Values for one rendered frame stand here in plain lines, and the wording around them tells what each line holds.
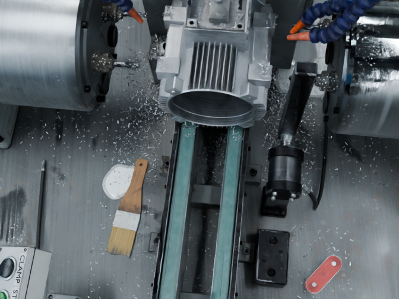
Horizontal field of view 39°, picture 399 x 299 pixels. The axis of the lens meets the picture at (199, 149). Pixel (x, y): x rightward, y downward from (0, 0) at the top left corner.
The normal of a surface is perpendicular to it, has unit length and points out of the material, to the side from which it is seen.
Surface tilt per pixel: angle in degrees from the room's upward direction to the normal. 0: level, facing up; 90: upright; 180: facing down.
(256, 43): 0
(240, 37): 90
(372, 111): 66
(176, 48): 0
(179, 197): 0
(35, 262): 60
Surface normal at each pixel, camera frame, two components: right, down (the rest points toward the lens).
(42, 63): -0.11, 0.47
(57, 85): -0.12, 0.72
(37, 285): 0.84, -0.08
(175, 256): -0.04, -0.33
